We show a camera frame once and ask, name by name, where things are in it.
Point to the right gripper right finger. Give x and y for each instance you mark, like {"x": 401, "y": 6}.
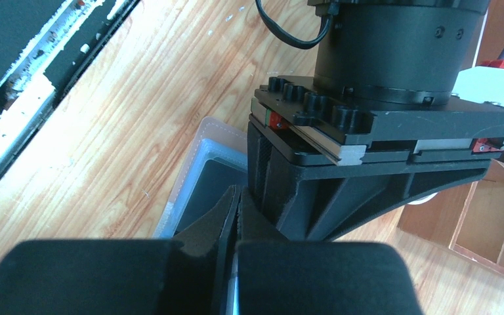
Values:
{"x": 275, "y": 275}

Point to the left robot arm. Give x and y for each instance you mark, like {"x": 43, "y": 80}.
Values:
{"x": 404, "y": 52}

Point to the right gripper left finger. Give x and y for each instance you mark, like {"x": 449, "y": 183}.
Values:
{"x": 185, "y": 274}

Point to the black credit card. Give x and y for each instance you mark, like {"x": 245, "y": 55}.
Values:
{"x": 214, "y": 179}

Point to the pink leather card holder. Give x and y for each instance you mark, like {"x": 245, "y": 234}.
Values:
{"x": 214, "y": 141}

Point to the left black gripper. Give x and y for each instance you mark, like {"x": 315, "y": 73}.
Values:
{"x": 305, "y": 133}

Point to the brown wooden divider tray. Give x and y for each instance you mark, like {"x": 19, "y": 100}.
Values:
{"x": 468, "y": 220}

